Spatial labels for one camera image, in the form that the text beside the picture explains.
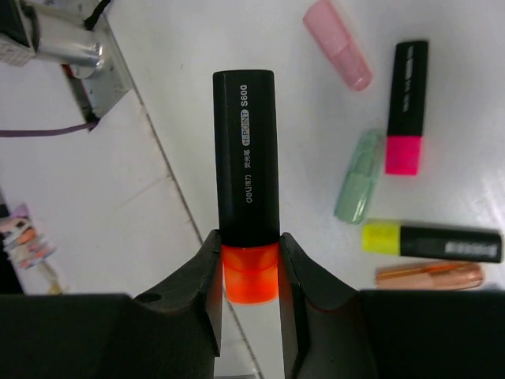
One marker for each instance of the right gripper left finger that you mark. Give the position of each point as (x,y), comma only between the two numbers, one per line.
(172,330)

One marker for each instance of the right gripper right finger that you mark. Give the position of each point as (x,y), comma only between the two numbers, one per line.
(331,330)

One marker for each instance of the yellow capped black highlighter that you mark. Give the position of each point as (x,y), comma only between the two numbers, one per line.
(432,241)

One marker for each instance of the pink capped black highlighter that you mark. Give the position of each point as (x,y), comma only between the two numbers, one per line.
(405,128)

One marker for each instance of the orange capped black highlighter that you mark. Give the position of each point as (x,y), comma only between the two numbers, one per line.
(247,179)

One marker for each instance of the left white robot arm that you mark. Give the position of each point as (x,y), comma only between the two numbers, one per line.
(31,30)

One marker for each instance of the pastel green correction tape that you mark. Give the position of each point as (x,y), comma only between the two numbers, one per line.
(361,176)

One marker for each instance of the colourful sticker sheet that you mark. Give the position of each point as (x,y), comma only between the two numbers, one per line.
(27,248)

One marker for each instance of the pastel pink correction tape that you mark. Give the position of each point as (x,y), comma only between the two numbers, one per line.
(334,39)

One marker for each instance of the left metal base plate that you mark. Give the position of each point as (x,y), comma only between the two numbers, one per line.
(98,90)

